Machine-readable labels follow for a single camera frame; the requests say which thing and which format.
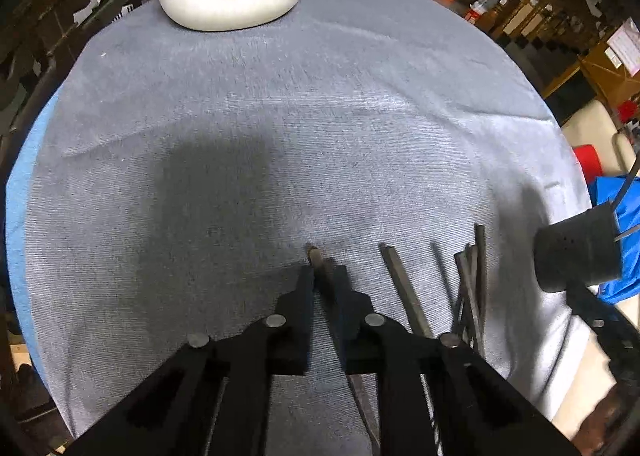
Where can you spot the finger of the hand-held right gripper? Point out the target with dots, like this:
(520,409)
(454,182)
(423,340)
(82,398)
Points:
(616,338)

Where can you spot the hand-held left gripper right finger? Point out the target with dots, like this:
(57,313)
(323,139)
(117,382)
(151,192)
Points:
(352,318)

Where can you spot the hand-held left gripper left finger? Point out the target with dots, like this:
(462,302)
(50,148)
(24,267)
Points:
(297,308)

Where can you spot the dark metal chopstick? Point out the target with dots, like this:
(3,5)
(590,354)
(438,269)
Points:
(629,233)
(627,183)
(315,255)

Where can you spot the bunch of dark chopsticks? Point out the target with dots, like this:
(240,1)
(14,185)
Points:
(403,286)

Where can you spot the dark grey perforated utensil holder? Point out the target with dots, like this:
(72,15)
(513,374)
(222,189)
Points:
(575,251)

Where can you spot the blue child chair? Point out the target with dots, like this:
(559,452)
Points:
(625,266)

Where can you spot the red child chair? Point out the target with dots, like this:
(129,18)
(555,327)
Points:
(590,160)

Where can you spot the grey tablecloth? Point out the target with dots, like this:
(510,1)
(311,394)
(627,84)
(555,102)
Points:
(300,110)

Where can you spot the cream chair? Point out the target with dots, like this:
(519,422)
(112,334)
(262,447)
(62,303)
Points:
(595,125)

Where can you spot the white plastic bag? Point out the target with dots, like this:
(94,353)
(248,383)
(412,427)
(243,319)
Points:
(481,9)

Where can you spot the wooden stair railing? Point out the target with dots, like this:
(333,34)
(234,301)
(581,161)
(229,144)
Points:
(545,10)

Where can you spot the pink wall calendar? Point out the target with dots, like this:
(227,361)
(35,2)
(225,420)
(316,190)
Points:
(625,45)

